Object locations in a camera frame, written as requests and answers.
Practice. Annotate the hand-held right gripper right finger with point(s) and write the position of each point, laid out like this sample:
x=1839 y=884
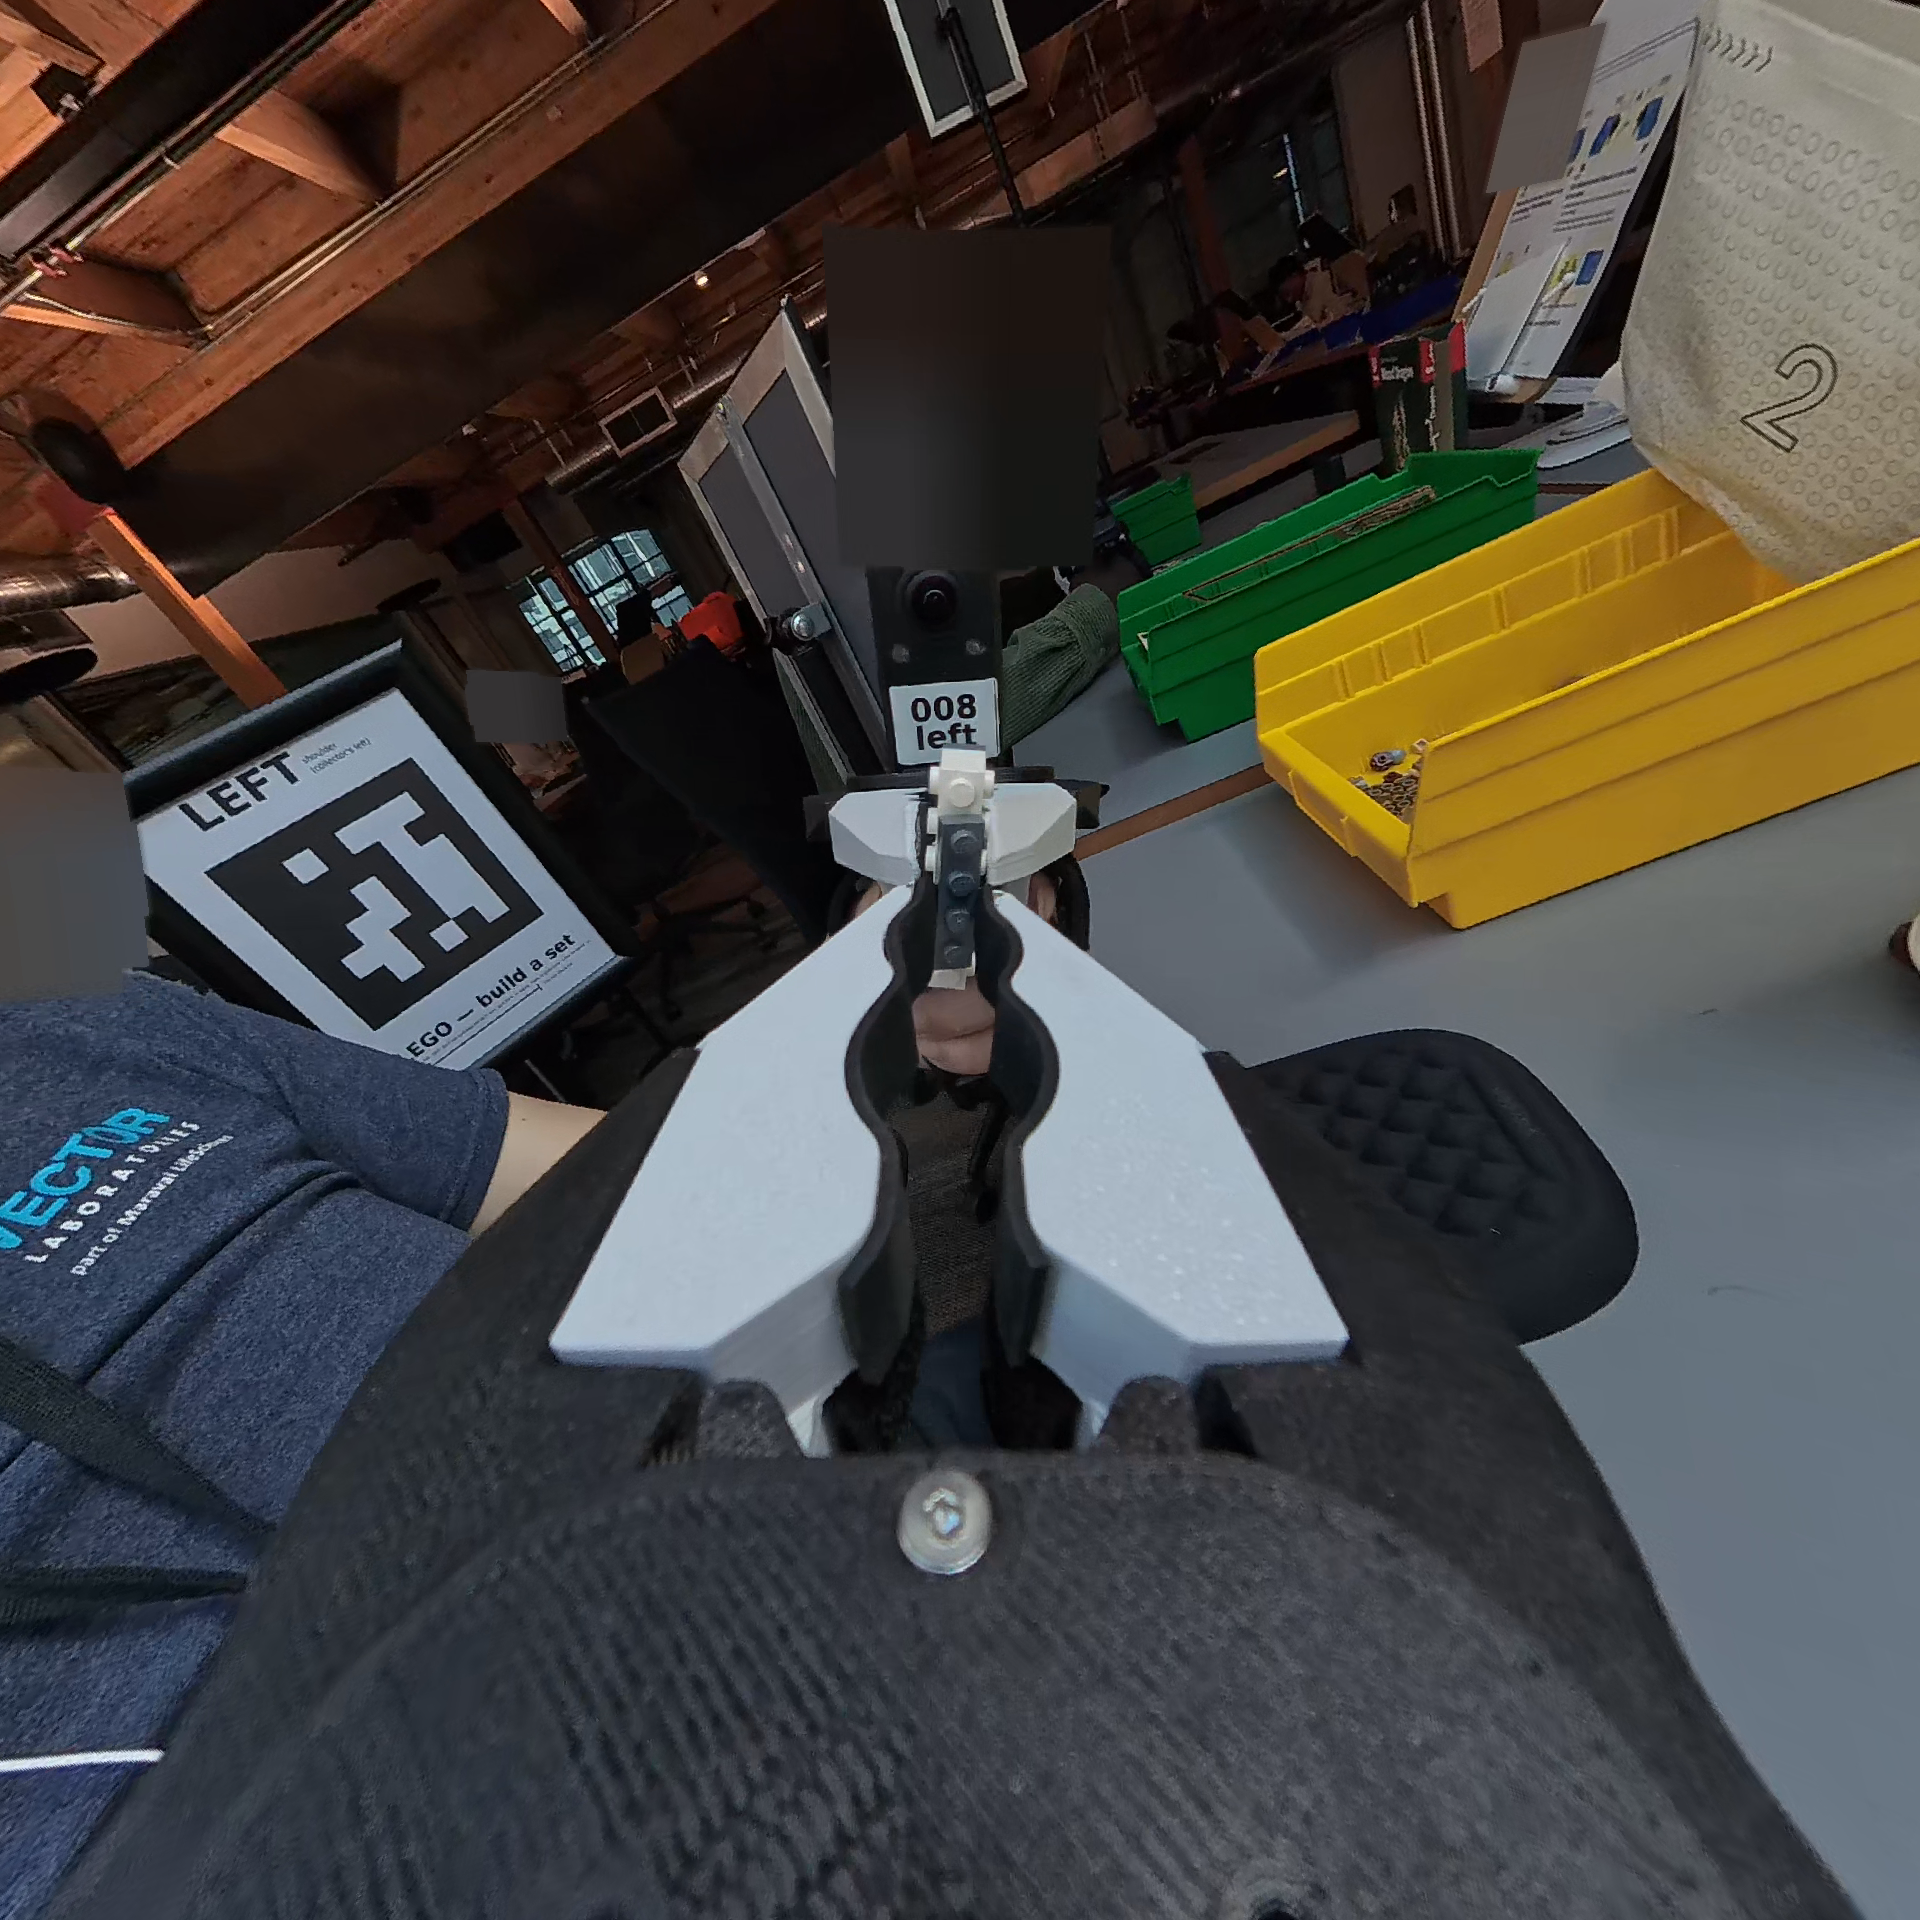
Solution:
x=1184 y=1184

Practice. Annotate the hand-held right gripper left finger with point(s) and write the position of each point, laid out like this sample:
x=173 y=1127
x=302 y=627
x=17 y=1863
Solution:
x=751 y=1184

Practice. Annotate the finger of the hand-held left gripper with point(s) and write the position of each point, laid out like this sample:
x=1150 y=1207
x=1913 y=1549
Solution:
x=875 y=833
x=1036 y=833

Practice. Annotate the dark grey lego plate assembly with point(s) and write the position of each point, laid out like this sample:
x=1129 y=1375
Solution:
x=957 y=878

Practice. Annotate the person's left forearm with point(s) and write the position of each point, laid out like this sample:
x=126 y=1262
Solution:
x=557 y=1132

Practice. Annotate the small loose lego pieces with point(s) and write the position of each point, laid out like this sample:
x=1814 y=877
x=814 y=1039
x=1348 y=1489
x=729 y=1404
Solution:
x=1388 y=781

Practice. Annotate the black lego set box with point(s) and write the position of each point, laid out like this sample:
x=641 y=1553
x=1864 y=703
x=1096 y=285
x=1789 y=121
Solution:
x=1419 y=395

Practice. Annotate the person's left hand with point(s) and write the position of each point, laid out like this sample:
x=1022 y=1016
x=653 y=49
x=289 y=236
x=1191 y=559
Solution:
x=953 y=1032

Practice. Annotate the large grey screen on stand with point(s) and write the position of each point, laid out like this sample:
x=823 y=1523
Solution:
x=774 y=465

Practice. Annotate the small green plastic bin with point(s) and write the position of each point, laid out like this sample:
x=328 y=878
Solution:
x=1157 y=518

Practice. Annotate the large green plastic bin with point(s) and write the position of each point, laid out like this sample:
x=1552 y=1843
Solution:
x=1319 y=600

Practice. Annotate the black framed marker sign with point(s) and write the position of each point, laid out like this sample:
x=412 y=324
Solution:
x=375 y=886

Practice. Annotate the yellow plastic bin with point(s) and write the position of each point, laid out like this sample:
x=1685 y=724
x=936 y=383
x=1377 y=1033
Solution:
x=1576 y=720

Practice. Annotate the person in blue shirt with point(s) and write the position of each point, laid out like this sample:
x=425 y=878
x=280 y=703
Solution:
x=196 y=1276

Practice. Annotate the white framed hanging screen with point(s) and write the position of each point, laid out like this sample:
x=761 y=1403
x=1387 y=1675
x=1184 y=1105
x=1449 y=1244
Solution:
x=957 y=61

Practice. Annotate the white display stand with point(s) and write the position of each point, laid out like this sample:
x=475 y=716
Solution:
x=1582 y=432

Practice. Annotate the white instruction sheet on stand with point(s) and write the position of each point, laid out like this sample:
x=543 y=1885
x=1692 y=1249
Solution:
x=1633 y=188

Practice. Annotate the white paper bag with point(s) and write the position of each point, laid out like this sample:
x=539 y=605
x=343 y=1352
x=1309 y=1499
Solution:
x=1787 y=300

